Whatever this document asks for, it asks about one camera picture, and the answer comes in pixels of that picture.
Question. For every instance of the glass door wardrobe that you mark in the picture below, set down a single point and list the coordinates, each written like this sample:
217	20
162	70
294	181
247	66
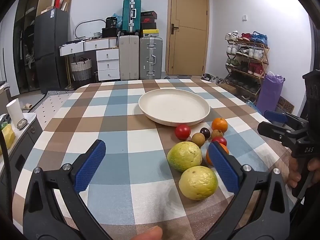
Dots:
23	42

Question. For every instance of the rough brown round fruit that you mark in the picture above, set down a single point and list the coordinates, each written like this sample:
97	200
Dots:
216	133

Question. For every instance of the green guava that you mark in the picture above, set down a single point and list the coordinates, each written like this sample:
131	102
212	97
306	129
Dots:
184	156

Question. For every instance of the black bag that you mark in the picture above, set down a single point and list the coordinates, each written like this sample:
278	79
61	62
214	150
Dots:
111	22

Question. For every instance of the dark grey refrigerator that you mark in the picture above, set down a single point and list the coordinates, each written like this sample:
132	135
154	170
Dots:
51	50

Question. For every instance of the purple bag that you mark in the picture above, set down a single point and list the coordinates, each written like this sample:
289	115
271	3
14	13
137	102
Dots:
268	95

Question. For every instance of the grey side cabinet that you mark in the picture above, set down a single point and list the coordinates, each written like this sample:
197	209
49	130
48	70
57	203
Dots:
27	140

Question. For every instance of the black storage box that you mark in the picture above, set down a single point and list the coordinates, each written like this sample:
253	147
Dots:
110	33

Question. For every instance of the smooth brown longan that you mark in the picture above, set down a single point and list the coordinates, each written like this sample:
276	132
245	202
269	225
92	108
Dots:
198	139

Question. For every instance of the patterned rug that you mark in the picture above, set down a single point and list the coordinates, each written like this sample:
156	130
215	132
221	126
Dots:
50	102

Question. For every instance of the cream round plate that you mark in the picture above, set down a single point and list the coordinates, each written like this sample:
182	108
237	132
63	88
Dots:
172	105

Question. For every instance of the beige slippers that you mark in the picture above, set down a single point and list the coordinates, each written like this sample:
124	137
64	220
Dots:
26	107

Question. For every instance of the dark purple round fruit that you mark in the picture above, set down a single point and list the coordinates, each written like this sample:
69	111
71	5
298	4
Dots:
204	131

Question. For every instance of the metal arch frame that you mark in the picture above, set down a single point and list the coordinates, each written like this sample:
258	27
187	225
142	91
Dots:
86	23

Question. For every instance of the wooden shoe rack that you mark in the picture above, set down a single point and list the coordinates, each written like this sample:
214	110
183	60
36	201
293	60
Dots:
265	62

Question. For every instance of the white drawer dresser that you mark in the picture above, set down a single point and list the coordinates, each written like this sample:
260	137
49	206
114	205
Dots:
105	62

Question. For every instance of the beige suitcase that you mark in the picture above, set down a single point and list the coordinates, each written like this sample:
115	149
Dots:
129	57

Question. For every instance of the grey slippers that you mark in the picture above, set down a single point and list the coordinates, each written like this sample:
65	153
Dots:
177	76

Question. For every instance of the orange mandarin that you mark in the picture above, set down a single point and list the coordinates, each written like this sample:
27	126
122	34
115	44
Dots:
219	125
225	150

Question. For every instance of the blue plastic bag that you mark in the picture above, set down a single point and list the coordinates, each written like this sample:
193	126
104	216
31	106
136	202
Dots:
118	20

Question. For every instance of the scattered sneakers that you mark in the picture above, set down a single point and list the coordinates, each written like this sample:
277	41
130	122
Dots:
212	78

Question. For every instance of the shoe rack with shoes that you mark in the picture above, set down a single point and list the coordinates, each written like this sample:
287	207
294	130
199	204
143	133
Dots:
246	55

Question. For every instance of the large red tomato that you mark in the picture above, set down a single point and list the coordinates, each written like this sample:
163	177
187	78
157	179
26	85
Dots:
182	131

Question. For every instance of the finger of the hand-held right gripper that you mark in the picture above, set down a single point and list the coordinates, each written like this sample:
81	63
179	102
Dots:
271	128
275	115

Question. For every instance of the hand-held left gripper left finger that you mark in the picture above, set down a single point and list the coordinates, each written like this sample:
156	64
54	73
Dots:
92	165

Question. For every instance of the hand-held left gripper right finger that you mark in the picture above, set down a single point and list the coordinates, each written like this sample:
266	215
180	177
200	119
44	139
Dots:
222	167

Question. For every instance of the yellow packet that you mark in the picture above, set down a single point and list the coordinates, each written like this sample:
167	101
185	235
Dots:
8	136

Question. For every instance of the person's right hand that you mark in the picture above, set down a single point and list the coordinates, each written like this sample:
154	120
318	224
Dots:
293	175

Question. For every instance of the red black shoe box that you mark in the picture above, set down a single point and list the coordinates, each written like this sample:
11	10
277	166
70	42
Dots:
148	20

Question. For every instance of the wicker basket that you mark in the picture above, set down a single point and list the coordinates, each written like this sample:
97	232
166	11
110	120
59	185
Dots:
81	70

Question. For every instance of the yellow black shoe box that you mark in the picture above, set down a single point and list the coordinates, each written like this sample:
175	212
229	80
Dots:
150	33

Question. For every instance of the small red apple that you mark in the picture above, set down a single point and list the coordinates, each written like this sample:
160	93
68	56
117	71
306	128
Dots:
220	140

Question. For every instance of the yellow guava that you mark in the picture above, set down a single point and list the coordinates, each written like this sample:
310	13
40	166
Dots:
198	183

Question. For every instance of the white paper towel roll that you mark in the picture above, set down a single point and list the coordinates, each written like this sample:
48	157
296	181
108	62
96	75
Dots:
14	113

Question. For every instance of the small silver case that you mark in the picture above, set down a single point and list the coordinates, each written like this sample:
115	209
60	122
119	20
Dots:
21	123

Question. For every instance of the teal suitcase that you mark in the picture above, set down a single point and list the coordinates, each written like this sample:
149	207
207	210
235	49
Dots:
131	15

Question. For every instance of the person's left hand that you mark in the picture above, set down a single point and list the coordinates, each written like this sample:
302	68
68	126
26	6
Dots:
147	233

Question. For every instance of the flat cardboard box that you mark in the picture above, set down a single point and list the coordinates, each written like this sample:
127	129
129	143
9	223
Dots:
66	3

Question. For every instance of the wooden door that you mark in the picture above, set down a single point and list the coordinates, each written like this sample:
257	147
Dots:
190	42

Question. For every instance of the silver suitcase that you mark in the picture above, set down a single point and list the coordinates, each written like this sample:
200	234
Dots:
151	57

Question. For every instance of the brown patterned mat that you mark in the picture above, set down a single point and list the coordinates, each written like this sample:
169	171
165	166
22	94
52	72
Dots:
285	106

